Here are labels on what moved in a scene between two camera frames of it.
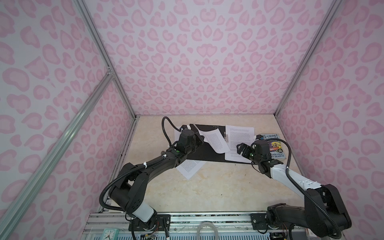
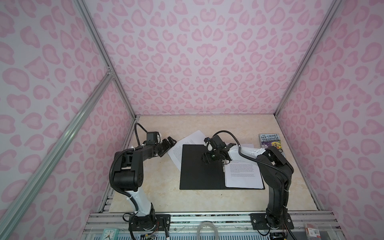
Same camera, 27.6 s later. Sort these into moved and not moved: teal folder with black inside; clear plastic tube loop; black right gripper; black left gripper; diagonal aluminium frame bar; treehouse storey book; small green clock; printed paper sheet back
Moved: black right gripper; teal folder with black inside; black left gripper; printed paper sheet back
Not moved: treehouse storey book; diagonal aluminium frame bar; clear plastic tube loop; small green clock
